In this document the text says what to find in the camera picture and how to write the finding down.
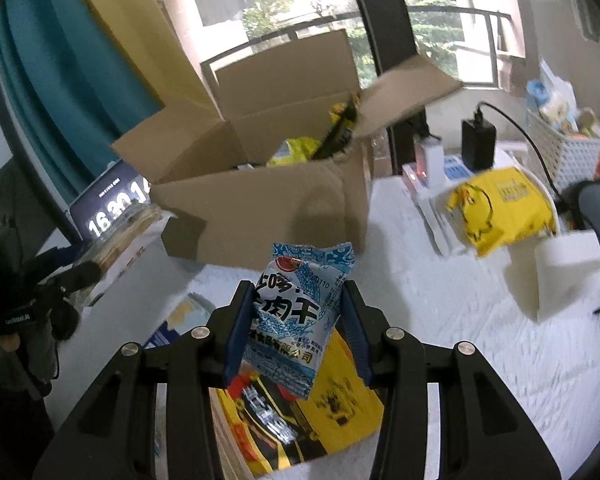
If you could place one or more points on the black tablet clock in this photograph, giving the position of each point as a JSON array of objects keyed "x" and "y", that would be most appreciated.
[{"x": 107, "y": 210}]

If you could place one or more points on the white tissue paper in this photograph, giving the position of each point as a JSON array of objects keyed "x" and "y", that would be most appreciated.
[{"x": 555, "y": 82}]

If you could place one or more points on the large yellow snack packet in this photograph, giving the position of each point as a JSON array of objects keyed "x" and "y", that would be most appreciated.
[{"x": 345, "y": 405}]

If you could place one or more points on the black yellow snack packet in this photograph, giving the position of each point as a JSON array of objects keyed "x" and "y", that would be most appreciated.
[{"x": 337, "y": 130}]

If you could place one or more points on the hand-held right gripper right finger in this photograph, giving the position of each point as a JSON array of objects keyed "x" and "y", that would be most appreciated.
[{"x": 357, "y": 335}]

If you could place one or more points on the dark blue snack packet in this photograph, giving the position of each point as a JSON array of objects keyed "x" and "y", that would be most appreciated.
[{"x": 180, "y": 317}]

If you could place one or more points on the white plug adapter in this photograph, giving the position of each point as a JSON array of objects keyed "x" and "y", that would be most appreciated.
[{"x": 430, "y": 160}]

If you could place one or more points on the white woven basket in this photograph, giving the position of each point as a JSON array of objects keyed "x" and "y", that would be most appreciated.
[{"x": 575, "y": 155}]

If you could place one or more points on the cardboard box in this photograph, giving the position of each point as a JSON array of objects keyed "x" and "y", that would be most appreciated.
[{"x": 260, "y": 210}]

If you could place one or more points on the black charger adapter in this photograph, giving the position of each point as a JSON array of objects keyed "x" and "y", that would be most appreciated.
[{"x": 478, "y": 145}]

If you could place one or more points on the small yellow snack packet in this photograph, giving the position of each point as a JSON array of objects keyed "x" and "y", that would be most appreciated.
[{"x": 295, "y": 152}]

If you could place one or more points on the yellow cartoon snack packet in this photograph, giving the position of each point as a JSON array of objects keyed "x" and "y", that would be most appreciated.
[{"x": 500, "y": 210}]

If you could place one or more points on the grey hanging cloth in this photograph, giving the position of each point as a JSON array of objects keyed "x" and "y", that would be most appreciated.
[{"x": 590, "y": 20}]

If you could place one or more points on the teal curtain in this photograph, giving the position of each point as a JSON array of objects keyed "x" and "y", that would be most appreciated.
[{"x": 70, "y": 60}]

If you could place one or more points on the white power strip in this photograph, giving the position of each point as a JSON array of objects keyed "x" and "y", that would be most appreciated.
[{"x": 432, "y": 205}]

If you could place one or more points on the blue white snack packet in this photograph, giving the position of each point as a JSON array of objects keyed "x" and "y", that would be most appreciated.
[{"x": 300, "y": 310}]

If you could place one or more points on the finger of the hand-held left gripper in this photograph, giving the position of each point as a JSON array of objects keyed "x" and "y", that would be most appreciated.
[
  {"x": 65, "y": 255},
  {"x": 77, "y": 275}
]

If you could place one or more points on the black window post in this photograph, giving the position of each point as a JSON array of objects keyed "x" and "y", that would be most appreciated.
[{"x": 380, "y": 10}]

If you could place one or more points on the white paper roll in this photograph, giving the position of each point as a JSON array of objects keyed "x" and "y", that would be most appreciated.
[{"x": 565, "y": 270}]

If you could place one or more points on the black balcony railing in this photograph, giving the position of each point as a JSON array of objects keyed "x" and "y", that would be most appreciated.
[{"x": 455, "y": 10}]

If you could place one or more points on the yellow curtain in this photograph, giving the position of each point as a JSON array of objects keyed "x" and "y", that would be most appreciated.
[{"x": 130, "y": 25}]

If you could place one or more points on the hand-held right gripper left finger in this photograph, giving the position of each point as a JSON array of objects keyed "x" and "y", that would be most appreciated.
[{"x": 237, "y": 332}]

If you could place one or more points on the clear packet of brown bars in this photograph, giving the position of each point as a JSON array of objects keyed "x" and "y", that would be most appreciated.
[{"x": 130, "y": 235}]

